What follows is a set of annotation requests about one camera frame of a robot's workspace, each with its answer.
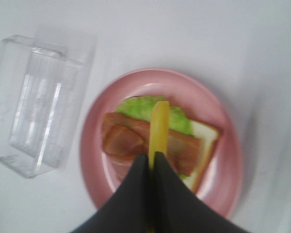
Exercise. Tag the red bacon strip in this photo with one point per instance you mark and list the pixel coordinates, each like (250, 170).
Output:
(122, 142)

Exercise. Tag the pink round plate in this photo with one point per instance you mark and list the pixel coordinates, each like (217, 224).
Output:
(221, 184)

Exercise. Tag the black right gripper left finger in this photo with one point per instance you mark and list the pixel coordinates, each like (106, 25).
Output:
(125, 211)

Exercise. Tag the clear left plastic tray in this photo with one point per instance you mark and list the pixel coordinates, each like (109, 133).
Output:
(42, 87)

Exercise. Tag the brown bacon strip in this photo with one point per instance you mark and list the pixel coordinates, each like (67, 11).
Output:
(183, 149)

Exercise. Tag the green lettuce leaf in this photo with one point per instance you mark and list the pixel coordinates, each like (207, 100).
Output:
(141, 108)

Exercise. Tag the bread slice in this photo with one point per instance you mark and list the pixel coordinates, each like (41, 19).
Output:
(209, 136)

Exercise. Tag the yellow cheese slice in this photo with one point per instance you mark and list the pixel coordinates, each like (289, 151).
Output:
(158, 148)

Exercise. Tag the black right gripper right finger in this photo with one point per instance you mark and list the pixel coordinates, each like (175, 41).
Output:
(178, 210)

